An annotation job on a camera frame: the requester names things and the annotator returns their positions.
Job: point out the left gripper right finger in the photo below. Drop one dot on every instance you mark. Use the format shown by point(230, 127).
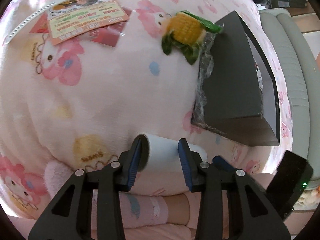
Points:
point(250, 213)

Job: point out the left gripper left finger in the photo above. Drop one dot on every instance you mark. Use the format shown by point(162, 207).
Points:
point(68, 215)

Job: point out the white cylindrical tube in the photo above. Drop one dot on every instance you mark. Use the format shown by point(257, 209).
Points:
point(158, 154)

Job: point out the orange babi flyer card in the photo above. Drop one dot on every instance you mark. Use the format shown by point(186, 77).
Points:
point(85, 19)

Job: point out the black Daphne shoe box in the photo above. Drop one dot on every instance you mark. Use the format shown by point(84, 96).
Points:
point(242, 96)

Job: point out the pink cartoon blanket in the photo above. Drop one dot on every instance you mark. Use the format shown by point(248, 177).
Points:
point(82, 103)

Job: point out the grey padded headboard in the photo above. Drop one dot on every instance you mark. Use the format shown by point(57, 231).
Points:
point(301, 75)

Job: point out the plush corn toy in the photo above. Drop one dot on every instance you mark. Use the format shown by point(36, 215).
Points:
point(186, 32)

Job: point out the red packet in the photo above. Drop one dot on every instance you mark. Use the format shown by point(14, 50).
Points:
point(107, 35)

